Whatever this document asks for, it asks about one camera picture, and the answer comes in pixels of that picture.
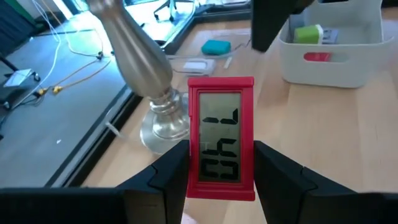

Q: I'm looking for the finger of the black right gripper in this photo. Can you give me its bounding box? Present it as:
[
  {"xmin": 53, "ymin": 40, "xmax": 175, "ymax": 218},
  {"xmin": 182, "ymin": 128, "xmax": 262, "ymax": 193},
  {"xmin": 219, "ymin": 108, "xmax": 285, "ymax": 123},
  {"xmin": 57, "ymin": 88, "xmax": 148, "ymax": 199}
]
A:
[{"xmin": 251, "ymin": 0, "xmax": 315, "ymax": 52}]

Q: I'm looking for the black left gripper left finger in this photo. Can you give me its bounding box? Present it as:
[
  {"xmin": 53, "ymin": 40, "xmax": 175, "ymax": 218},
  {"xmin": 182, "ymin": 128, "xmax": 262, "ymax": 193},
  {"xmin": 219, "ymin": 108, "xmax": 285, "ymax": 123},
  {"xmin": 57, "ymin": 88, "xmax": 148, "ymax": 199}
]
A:
[{"xmin": 0, "ymin": 140, "xmax": 190, "ymax": 224}]

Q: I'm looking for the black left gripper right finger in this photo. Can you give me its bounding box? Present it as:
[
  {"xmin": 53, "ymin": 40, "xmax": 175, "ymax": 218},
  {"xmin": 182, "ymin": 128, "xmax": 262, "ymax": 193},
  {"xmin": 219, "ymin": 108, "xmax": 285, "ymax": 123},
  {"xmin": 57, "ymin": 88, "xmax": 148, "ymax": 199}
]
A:
[{"xmin": 254, "ymin": 140, "xmax": 398, "ymax": 224}]

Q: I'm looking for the green block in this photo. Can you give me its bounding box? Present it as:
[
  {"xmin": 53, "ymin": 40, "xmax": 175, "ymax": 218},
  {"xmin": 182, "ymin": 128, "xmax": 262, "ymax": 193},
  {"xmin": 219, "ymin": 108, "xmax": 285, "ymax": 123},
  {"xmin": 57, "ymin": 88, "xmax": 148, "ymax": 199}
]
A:
[{"xmin": 293, "ymin": 24, "xmax": 325, "ymax": 45}]

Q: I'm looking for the teal cube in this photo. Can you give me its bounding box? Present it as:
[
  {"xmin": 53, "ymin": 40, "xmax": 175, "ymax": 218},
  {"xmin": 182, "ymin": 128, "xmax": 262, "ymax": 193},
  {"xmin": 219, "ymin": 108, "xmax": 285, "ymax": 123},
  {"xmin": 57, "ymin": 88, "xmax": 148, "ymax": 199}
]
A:
[{"xmin": 200, "ymin": 39, "xmax": 232, "ymax": 57}]

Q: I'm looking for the red block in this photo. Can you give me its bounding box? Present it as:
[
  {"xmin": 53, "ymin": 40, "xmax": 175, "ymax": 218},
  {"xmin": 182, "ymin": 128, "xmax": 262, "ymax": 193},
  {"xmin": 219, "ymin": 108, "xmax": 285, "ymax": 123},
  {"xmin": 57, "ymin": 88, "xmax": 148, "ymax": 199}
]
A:
[{"xmin": 303, "ymin": 52, "xmax": 332, "ymax": 62}]

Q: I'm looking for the lavender block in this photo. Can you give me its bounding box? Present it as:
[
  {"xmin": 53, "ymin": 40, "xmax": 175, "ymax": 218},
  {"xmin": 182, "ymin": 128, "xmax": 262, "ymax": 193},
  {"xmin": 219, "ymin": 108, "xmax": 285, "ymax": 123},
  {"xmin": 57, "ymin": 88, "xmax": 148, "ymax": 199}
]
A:
[{"xmin": 322, "ymin": 27, "xmax": 340, "ymax": 44}]

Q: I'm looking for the red digital clock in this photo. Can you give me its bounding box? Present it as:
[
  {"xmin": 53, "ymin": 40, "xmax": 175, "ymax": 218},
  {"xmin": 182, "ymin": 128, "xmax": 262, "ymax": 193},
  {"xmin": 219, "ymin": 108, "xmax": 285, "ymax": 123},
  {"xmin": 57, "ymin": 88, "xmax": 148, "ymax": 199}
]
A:
[{"xmin": 186, "ymin": 77, "xmax": 256, "ymax": 202}]

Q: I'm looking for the small white box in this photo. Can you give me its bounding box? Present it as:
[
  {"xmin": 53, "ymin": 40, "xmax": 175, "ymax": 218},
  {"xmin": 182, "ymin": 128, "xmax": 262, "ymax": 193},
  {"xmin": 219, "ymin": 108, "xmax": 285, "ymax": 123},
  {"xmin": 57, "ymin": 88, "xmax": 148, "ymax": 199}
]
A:
[{"xmin": 182, "ymin": 60, "xmax": 208, "ymax": 71}]

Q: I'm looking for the clear plastic tray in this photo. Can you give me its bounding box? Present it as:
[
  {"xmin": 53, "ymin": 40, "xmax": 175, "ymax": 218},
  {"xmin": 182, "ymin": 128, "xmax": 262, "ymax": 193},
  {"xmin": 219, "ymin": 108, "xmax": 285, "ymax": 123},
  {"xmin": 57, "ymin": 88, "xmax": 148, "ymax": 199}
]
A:
[{"xmin": 166, "ymin": 27, "xmax": 252, "ymax": 77}]

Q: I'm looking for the white zip tie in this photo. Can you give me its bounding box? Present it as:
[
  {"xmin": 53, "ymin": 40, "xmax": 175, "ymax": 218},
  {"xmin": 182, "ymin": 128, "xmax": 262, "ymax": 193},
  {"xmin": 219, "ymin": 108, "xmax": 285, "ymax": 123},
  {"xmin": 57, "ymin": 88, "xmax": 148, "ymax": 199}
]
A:
[{"xmin": 104, "ymin": 121, "xmax": 125, "ymax": 139}]

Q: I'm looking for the light gray plastic bin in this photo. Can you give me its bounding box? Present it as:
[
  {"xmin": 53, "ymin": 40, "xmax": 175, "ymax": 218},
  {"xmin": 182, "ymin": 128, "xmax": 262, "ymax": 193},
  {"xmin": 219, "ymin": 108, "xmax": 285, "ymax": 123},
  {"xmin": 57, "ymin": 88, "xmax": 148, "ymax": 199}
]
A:
[{"xmin": 278, "ymin": 0, "xmax": 395, "ymax": 90}]

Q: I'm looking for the table lamp white shade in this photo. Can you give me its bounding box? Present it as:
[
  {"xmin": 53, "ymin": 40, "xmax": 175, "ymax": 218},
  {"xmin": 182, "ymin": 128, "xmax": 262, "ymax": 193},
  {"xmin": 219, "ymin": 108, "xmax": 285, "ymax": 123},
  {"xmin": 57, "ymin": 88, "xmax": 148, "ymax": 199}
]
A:
[{"xmin": 86, "ymin": 0, "xmax": 191, "ymax": 156}]

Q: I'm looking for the small wheeled stand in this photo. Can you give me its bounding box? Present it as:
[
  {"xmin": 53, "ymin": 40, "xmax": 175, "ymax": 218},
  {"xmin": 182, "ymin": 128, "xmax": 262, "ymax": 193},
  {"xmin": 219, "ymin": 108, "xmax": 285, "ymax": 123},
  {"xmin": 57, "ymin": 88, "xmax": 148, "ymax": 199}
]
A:
[{"xmin": 0, "ymin": 67, "xmax": 41, "ymax": 108}]

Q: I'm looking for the dark cabinet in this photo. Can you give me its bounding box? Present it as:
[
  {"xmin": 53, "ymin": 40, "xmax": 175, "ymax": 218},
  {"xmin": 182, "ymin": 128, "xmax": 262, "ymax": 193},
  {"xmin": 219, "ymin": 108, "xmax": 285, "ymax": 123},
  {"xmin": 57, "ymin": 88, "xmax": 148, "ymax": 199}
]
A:
[{"xmin": 0, "ymin": 0, "xmax": 38, "ymax": 57}]

